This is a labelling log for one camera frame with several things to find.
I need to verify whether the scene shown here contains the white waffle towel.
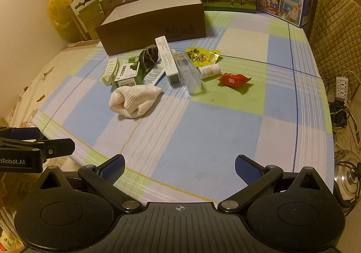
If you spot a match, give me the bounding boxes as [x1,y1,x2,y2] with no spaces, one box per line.
[109,85,163,118]

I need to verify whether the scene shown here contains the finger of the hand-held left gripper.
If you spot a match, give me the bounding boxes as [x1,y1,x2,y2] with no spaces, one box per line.
[0,137,76,165]
[0,127,46,142]

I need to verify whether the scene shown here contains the white hair claw clip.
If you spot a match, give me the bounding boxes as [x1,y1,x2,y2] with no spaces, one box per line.
[102,57,121,88]

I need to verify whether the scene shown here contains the glass pot lid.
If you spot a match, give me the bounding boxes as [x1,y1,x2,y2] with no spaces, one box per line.
[333,150,361,208]

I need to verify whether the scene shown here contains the brown cardboard box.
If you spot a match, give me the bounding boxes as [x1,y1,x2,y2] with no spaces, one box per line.
[94,0,208,56]

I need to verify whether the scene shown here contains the open brown cardboard carton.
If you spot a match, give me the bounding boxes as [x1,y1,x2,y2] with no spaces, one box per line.
[97,0,133,15]

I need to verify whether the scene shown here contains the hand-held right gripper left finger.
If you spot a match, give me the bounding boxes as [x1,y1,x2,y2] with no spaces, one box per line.
[38,154,141,214]

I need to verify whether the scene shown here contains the cardboard carton with white handle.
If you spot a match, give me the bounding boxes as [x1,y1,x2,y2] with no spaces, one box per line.
[70,0,105,41]

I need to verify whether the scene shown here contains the tangle of black cables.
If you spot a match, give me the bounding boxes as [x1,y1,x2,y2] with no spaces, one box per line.
[329,100,361,141]

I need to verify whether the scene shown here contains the beige quilted cover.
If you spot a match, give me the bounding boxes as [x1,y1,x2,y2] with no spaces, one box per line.
[309,0,361,79]

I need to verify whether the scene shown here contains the tan printed carton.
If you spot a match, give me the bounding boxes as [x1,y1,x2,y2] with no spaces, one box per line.
[0,171,41,214]

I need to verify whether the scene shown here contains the green medicine box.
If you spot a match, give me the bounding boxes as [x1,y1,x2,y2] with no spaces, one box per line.
[114,57,140,87]

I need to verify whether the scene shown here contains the yellow snack packet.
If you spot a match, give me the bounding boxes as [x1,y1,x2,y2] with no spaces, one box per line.
[185,47,221,67]

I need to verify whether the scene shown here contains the cream patterned sheet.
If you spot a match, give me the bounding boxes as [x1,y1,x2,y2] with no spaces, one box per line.
[6,41,102,129]

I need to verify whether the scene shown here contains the long white box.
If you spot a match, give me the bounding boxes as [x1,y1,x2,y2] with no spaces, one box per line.
[155,36,180,85]

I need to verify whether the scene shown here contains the red snack packet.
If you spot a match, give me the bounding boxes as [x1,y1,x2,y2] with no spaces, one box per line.
[217,72,252,87]

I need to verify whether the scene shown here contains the white power strip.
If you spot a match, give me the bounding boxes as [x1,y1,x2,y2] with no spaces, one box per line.
[334,76,349,101]

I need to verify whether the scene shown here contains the yellow plastic bag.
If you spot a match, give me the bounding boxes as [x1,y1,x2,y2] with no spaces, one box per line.
[48,0,81,43]

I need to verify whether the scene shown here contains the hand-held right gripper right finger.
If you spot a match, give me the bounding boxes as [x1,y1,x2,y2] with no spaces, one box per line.
[217,154,325,214]

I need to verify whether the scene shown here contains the white pill bottle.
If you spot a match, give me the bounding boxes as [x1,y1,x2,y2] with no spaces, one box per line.
[197,63,221,80]

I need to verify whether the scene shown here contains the flat brown cardboard sheet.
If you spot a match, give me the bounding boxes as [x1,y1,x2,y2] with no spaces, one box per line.
[66,39,101,49]

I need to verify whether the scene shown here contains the white printed box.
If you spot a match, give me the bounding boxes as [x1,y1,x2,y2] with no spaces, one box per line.
[142,65,165,86]

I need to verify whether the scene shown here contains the plaid tablecloth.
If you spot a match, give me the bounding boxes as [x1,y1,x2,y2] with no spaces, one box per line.
[32,10,336,205]

